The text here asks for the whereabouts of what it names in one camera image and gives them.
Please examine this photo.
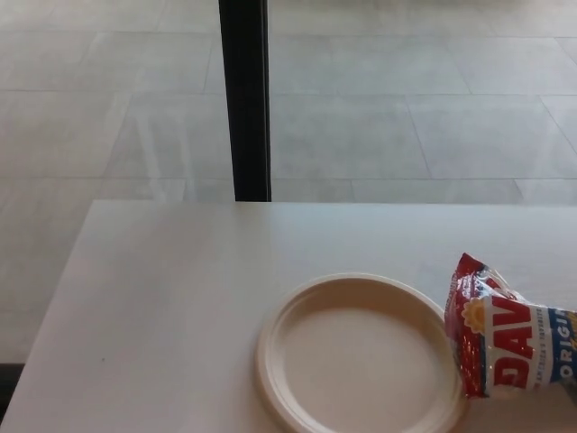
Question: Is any red blue sunflower seed bag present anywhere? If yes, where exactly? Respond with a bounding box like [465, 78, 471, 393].
[443, 252, 577, 401]

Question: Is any black vertical window post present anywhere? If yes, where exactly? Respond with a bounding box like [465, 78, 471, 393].
[217, 0, 273, 202]

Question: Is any cream round paper plate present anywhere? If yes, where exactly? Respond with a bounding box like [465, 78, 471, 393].
[256, 272, 471, 433]

